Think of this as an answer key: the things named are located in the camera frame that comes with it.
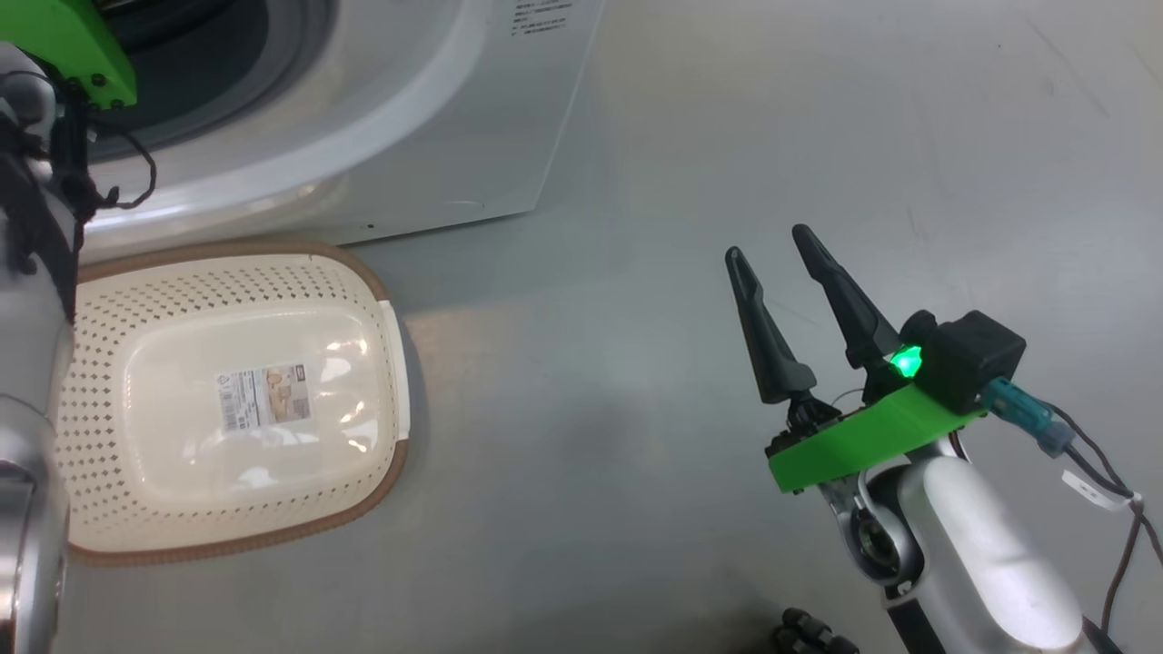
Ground white cable tag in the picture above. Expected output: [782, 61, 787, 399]
[1061, 468, 1144, 514]

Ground teal plug right camera cable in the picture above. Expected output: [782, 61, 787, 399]
[981, 377, 1163, 637]

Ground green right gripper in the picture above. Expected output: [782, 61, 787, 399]
[724, 223, 987, 496]

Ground white washing machine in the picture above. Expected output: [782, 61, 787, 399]
[0, 0, 605, 264]

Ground cream plastic laundry basket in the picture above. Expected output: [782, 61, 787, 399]
[55, 239, 412, 569]

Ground thin black left gripper wire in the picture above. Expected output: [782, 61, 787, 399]
[50, 77, 157, 219]

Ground basket product label sticker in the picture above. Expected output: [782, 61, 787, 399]
[216, 363, 312, 432]

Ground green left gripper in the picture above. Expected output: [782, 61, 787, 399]
[0, 0, 137, 110]

